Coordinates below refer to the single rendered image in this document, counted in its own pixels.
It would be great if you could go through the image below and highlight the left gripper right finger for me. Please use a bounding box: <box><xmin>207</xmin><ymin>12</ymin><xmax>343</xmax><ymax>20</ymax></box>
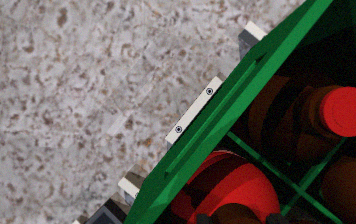
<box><xmin>266</xmin><ymin>213</ymin><xmax>291</xmax><ymax>224</ymax></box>

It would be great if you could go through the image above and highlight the brown bottle with red cap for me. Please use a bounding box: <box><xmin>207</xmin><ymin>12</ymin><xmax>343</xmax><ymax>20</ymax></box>
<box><xmin>231</xmin><ymin>63</ymin><xmax>356</xmax><ymax>162</ymax></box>

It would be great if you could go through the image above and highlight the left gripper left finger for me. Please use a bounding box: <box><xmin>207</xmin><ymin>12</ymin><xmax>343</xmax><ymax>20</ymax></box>
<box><xmin>196</xmin><ymin>213</ymin><xmax>213</xmax><ymax>224</ymax></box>

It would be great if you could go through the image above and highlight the orange-brown bottle with green cap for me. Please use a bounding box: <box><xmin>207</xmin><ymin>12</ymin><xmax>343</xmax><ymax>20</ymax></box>
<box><xmin>305</xmin><ymin>136</ymin><xmax>356</xmax><ymax>224</ymax></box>

